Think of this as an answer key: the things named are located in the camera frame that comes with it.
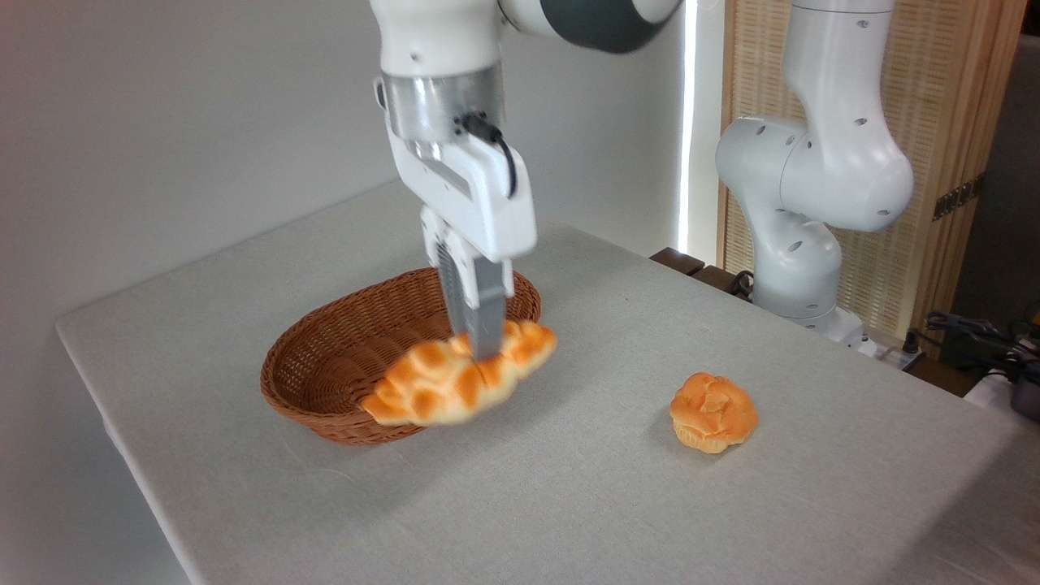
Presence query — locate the long braided bread loaf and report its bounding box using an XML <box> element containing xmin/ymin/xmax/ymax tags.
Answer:
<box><xmin>359</xmin><ymin>318</ymin><xmax>559</xmax><ymax>428</ymax></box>

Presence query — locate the wooden bamboo folding screen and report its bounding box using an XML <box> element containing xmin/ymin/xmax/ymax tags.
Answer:
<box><xmin>718</xmin><ymin>0</ymin><xmax>1029</xmax><ymax>360</ymax></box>

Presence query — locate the brown oval wicker basket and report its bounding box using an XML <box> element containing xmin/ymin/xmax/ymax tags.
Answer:
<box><xmin>260</xmin><ymin>267</ymin><xmax>543</xmax><ymax>447</ymax></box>

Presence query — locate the round golden bread bun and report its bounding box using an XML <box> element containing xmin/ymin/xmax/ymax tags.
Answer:
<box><xmin>669</xmin><ymin>371</ymin><xmax>760</xmax><ymax>455</ymax></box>

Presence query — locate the light grey tablecloth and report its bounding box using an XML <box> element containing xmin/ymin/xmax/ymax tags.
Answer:
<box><xmin>55</xmin><ymin>180</ymin><xmax>1040</xmax><ymax>585</ymax></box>

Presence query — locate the black cable bundle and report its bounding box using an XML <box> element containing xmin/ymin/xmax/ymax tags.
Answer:
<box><xmin>903</xmin><ymin>310</ymin><xmax>1040</xmax><ymax>368</ymax></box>

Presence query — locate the white power strip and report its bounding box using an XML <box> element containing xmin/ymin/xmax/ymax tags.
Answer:
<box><xmin>860</xmin><ymin>335</ymin><xmax>929</xmax><ymax>373</ymax></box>

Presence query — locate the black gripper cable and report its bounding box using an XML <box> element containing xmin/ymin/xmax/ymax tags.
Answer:
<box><xmin>458</xmin><ymin>113</ymin><xmax>519</xmax><ymax>199</ymax></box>

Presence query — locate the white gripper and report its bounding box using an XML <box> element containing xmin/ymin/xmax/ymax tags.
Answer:
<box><xmin>385</xmin><ymin>130</ymin><xmax>539</xmax><ymax>363</ymax></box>

